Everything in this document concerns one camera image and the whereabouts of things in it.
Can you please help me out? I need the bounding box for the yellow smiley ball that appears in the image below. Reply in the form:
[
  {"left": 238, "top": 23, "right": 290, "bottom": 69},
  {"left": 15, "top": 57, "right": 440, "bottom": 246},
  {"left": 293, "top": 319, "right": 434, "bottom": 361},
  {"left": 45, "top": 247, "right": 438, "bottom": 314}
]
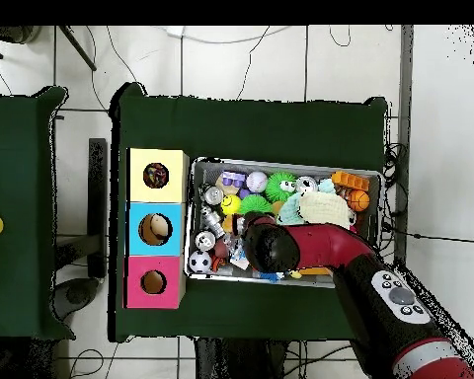
[{"left": 220, "top": 193, "right": 242, "bottom": 216}]

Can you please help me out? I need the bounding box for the shallow wire mesh bin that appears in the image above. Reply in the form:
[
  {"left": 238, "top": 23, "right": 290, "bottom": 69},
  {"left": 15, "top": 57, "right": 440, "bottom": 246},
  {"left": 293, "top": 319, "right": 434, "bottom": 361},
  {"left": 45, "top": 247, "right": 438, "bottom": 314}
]
[{"left": 185, "top": 157, "right": 382, "bottom": 291}]

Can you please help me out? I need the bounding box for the cream waffle cloth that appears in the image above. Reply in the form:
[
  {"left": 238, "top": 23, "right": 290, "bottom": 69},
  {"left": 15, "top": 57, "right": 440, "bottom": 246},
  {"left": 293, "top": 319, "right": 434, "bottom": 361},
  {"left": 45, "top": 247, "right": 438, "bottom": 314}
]
[{"left": 297, "top": 190, "right": 354, "bottom": 230}]

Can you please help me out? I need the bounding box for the wooden box with three holes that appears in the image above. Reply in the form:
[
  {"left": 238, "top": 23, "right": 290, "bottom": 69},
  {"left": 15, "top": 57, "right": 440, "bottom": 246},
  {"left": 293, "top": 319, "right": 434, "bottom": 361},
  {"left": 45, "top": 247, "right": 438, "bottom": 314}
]
[{"left": 124, "top": 147, "right": 191, "bottom": 310}]

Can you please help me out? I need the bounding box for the colourful spotted cloth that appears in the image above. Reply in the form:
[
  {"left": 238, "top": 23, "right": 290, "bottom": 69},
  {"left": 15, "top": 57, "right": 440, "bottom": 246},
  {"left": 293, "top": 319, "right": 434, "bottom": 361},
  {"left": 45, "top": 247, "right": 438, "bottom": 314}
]
[{"left": 143, "top": 162, "right": 170, "bottom": 188}]

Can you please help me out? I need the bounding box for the mint waffle cloth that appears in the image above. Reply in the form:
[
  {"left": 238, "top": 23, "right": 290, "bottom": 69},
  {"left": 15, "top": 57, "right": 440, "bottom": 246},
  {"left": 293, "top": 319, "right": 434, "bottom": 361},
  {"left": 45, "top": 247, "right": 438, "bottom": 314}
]
[{"left": 276, "top": 178, "right": 337, "bottom": 227}]

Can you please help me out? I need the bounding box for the white toy baseball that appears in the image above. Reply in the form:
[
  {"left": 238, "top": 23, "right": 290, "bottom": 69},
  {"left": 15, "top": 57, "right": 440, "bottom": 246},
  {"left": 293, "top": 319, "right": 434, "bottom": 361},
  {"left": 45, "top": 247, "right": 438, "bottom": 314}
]
[{"left": 246, "top": 170, "right": 269, "bottom": 193}]

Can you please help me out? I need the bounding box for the silver drink can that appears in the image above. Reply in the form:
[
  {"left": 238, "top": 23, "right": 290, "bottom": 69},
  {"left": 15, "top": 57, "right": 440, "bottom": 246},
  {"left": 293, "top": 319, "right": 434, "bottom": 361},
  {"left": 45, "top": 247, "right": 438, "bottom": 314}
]
[{"left": 295, "top": 176, "right": 319, "bottom": 194}]

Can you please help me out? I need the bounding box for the thick black floor cable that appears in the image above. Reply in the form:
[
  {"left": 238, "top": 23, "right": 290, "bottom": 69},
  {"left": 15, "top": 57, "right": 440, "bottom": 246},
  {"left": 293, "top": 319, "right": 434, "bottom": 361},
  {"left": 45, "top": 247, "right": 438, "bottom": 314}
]
[{"left": 381, "top": 220, "right": 474, "bottom": 245}]

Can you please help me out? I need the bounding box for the dark green table cloth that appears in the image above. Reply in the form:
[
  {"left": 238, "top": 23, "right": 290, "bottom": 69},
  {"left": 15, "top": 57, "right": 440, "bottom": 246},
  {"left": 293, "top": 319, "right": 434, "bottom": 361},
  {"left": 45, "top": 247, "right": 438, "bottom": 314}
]
[
  {"left": 0, "top": 85, "right": 76, "bottom": 341},
  {"left": 108, "top": 82, "right": 388, "bottom": 348}
]

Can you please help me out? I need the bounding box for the green spiky toy with eyes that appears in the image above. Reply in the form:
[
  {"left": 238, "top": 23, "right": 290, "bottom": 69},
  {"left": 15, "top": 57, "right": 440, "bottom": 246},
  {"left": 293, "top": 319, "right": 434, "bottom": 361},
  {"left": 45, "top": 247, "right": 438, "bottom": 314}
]
[{"left": 265, "top": 171, "right": 299, "bottom": 203}]

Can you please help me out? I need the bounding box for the black white soccer ball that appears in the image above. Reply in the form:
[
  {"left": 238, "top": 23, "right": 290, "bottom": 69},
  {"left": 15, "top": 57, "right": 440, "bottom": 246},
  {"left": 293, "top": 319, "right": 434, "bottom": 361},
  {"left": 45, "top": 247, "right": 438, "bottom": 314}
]
[{"left": 188, "top": 250, "right": 213, "bottom": 274}]

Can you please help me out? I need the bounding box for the orange toy basketball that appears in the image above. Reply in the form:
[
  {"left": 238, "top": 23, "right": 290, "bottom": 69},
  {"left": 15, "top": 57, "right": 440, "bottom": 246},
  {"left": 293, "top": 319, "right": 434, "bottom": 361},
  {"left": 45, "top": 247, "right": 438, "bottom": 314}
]
[{"left": 345, "top": 189, "right": 370, "bottom": 212}]

